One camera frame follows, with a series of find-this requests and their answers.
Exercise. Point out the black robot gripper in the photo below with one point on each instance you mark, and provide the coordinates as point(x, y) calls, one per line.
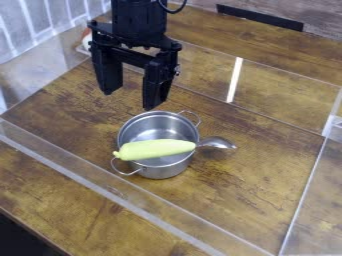
point(134, 39)

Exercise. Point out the small stainless steel pot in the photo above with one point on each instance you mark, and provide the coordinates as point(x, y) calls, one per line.
point(158, 125)

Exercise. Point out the white red toy mushroom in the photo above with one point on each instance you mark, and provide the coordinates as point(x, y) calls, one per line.
point(86, 39)

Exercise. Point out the black bar on table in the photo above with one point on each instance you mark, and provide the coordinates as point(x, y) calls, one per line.
point(260, 17)

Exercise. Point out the clear acrylic enclosure wall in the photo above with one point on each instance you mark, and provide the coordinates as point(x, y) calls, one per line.
point(258, 85)

